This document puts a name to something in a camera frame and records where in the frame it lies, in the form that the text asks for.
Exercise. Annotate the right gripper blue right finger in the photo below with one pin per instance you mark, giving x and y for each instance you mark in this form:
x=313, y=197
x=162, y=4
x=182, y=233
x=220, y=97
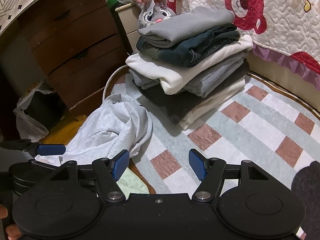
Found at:
x=210, y=173

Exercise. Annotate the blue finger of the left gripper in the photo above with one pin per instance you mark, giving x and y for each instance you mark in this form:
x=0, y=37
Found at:
x=50, y=149

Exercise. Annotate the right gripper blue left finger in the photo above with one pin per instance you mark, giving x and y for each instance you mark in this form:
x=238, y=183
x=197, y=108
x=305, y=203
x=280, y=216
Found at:
x=107, y=173

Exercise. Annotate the light grey t-shirt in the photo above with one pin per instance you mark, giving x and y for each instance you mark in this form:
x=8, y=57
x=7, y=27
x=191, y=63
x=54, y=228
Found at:
x=120, y=123

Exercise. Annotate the person's left hand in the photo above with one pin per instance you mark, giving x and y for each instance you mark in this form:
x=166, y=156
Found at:
x=11, y=230

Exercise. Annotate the light green cloth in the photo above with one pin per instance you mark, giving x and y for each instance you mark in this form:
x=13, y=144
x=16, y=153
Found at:
x=130, y=183

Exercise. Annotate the plastic bag with dark contents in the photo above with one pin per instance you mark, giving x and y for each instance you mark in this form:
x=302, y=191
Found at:
x=38, y=110

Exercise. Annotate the cream folded bottom garment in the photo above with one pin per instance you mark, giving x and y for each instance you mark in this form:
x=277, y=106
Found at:
x=212, y=102

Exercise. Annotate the grey-blue folded garment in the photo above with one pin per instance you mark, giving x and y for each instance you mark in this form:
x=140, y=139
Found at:
x=202, y=84

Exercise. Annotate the checkered floor rug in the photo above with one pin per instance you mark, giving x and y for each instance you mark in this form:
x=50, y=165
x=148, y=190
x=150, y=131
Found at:
x=260, y=123

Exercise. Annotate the white waffle folded garment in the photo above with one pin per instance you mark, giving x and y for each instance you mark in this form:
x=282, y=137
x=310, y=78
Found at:
x=172, y=78

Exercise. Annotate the wooden drawer chest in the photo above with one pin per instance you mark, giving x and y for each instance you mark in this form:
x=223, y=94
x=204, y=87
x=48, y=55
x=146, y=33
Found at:
x=76, y=43

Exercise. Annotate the dark teal folded garment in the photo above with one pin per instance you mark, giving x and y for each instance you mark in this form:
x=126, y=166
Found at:
x=192, y=51

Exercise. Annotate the grey folded top garment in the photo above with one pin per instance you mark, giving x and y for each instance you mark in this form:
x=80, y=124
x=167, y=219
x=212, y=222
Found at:
x=169, y=32

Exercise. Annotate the grey rabbit plush toy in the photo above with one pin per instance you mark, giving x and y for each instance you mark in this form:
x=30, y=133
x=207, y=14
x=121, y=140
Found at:
x=152, y=12

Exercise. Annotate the white quilt with red bears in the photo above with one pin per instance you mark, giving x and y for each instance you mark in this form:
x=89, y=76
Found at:
x=283, y=31

